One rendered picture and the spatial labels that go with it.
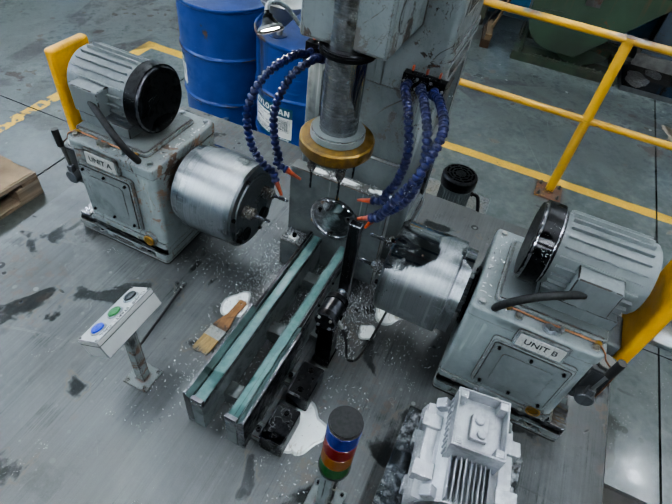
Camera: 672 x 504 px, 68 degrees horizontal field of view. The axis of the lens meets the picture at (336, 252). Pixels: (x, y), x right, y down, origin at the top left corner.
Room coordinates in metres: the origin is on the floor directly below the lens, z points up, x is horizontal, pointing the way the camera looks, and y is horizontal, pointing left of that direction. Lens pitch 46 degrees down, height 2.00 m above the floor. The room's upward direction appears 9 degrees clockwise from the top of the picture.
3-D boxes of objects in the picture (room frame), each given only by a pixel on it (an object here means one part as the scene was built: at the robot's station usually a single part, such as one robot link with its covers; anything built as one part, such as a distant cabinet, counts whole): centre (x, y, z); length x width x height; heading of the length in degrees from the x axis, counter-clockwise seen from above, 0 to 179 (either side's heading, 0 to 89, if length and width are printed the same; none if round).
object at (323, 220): (1.06, 0.02, 1.01); 0.15 x 0.02 x 0.15; 71
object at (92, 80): (1.15, 0.66, 1.16); 0.33 x 0.26 x 0.42; 71
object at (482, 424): (0.44, -0.32, 1.11); 0.12 x 0.11 x 0.07; 168
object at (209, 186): (1.09, 0.39, 1.04); 0.37 x 0.25 x 0.25; 71
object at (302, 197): (1.12, 0.00, 0.97); 0.30 x 0.11 x 0.34; 71
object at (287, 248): (1.08, 0.13, 0.86); 0.07 x 0.06 x 0.12; 71
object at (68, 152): (1.11, 0.78, 1.07); 0.08 x 0.07 x 0.20; 161
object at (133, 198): (1.17, 0.62, 0.99); 0.35 x 0.31 x 0.37; 71
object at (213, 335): (0.79, 0.29, 0.80); 0.21 x 0.05 x 0.01; 157
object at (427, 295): (0.87, -0.26, 1.04); 0.41 x 0.25 x 0.25; 71
